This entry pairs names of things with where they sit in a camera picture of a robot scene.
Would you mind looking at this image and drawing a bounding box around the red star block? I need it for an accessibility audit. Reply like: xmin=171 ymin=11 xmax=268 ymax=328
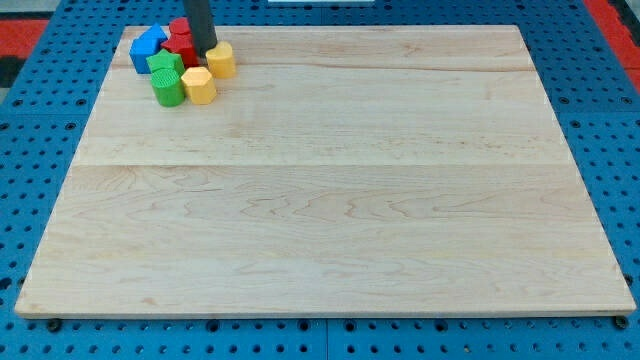
xmin=161 ymin=34 xmax=200 ymax=68

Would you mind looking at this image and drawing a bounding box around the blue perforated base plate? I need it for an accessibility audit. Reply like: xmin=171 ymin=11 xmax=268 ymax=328
xmin=1 ymin=0 xmax=639 ymax=359

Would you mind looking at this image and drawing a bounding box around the light wooden board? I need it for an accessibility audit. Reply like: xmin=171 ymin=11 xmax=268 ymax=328
xmin=15 ymin=25 xmax=636 ymax=319

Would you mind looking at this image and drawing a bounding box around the blue pentagon block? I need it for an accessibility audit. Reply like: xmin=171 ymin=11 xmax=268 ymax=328
xmin=129 ymin=37 xmax=161 ymax=74

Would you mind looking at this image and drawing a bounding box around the green star block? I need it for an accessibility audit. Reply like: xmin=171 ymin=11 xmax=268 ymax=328
xmin=146 ymin=48 xmax=185 ymax=76

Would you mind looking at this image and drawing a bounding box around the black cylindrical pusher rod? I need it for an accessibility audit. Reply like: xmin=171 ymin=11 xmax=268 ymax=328
xmin=183 ymin=0 xmax=218 ymax=58

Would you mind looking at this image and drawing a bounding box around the blue cube block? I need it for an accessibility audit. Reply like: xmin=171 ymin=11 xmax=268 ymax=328
xmin=139 ymin=23 xmax=168 ymax=43

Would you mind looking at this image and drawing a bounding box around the yellow hexagon block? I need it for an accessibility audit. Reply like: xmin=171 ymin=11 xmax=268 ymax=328
xmin=181 ymin=67 xmax=217 ymax=105

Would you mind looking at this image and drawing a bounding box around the yellow heart block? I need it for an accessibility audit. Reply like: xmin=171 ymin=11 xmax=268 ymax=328
xmin=205 ymin=41 xmax=237 ymax=79

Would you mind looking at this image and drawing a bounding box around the green circle block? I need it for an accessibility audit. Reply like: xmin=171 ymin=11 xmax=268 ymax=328
xmin=150 ymin=69 xmax=185 ymax=107

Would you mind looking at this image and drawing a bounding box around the red circle block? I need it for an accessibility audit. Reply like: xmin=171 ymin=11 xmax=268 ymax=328
xmin=169 ymin=17 xmax=191 ymax=36

